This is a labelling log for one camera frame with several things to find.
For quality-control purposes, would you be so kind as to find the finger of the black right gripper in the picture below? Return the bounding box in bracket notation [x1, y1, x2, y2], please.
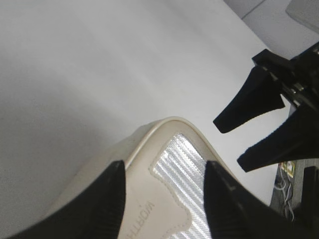
[213, 67, 285, 133]
[237, 107, 319, 172]

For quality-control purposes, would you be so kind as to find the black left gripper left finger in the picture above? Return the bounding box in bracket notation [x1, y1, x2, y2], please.
[12, 160, 126, 239]

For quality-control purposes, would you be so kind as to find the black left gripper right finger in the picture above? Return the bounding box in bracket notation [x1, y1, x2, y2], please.
[204, 161, 299, 239]

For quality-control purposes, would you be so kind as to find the cream canvas zipper bag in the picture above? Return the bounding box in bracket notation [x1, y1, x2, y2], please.
[7, 116, 246, 239]

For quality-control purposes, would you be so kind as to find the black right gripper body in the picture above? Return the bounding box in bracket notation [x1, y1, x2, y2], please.
[252, 43, 319, 114]

